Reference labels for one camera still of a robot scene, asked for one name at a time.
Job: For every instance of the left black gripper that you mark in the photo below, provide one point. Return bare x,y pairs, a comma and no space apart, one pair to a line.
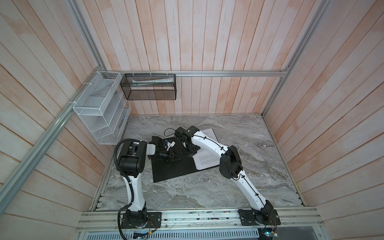
171,154

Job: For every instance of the black mesh basket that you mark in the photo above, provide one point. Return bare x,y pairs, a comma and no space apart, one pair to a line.
148,93

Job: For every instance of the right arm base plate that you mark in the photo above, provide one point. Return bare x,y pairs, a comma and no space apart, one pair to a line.
250,218

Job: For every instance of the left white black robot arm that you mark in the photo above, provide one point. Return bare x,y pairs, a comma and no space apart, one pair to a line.
130,157

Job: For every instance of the printed paper sheet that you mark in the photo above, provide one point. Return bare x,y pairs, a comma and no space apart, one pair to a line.
203,159

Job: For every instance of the horizontal aluminium wall bar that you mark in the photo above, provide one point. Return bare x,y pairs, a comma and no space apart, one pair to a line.
196,73

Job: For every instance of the green circuit board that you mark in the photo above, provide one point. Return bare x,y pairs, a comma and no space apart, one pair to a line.
141,235
266,234

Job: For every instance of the aluminium front rail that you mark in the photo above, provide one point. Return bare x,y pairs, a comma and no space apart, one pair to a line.
193,219

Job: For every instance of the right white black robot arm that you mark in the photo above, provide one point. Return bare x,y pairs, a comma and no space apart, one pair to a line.
231,168

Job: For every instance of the white wire mesh organizer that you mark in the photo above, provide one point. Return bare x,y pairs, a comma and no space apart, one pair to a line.
103,109

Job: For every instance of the white folder black inside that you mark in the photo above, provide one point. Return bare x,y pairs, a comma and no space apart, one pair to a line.
168,170

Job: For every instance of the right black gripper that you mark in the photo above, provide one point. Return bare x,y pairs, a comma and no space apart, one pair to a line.
189,154

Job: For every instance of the right green circuit board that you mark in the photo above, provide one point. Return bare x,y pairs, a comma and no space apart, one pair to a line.
266,234

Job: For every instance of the paper inside black basket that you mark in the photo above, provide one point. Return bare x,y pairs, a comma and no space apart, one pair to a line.
164,82

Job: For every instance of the left green circuit board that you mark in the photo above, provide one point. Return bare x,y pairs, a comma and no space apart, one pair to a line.
141,235

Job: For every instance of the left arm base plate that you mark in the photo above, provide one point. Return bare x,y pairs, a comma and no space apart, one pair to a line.
153,219

